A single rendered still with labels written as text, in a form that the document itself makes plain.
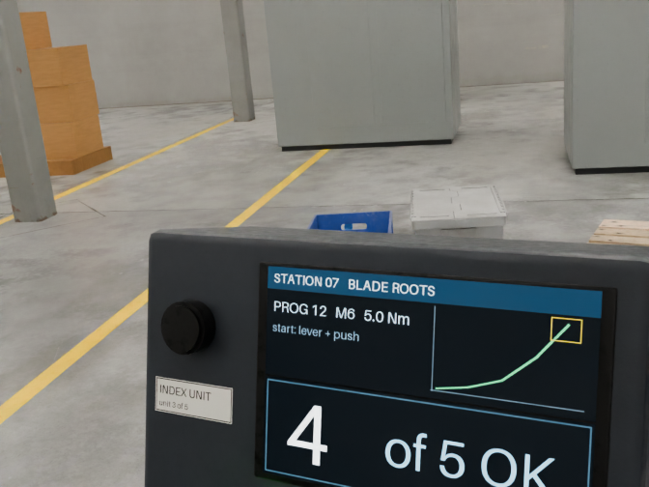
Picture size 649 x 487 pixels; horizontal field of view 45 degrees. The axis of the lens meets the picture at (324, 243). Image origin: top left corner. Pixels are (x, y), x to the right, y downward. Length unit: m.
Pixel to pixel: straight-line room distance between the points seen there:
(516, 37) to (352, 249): 12.38
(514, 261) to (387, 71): 7.40
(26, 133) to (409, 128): 3.60
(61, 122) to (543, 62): 7.50
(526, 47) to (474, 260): 12.40
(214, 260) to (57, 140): 7.94
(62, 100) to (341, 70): 2.79
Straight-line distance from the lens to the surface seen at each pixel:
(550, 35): 12.74
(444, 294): 0.36
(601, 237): 4.18
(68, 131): 8.26
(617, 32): 6.11
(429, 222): 3.35
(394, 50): 7.71
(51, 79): 8.25
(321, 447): 0.40
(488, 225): 3.36
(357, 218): 3.96
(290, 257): 0.39
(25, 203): 6.35
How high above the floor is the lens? 1.36
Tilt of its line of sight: 17 degrees down
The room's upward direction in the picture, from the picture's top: 5 degrees counter-clockwise
